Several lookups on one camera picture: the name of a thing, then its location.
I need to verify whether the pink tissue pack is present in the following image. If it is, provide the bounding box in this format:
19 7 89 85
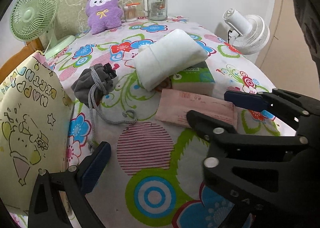
155 89 238 128

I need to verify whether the grey drawstring pouch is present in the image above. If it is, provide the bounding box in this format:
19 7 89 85
71 63 138 153

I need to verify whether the white towel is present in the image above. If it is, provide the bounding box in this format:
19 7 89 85
133 29 208 91

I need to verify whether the yellow fabric storage box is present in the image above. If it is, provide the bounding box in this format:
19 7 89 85
1 51 73 215

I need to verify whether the floral tablecloth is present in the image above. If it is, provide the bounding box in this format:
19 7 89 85
10 16 297 228

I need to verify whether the green tissue pack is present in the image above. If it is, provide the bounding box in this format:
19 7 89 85
170 62 215 96

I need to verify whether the white floor fan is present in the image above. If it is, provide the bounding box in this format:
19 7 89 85
223 8 270 55

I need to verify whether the wooden bed headboard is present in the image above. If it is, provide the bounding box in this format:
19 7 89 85
0 38 48 83

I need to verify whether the green desk fan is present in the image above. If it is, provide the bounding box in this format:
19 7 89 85
10 0 75 59

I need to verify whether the glass jar green lid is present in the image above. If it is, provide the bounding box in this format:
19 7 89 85
143 0 168 21

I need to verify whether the purple plush toy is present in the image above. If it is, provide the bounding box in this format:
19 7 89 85
85 0 123 35

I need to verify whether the toothpick holder orange lid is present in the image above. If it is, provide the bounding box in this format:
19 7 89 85
123 3 140 22

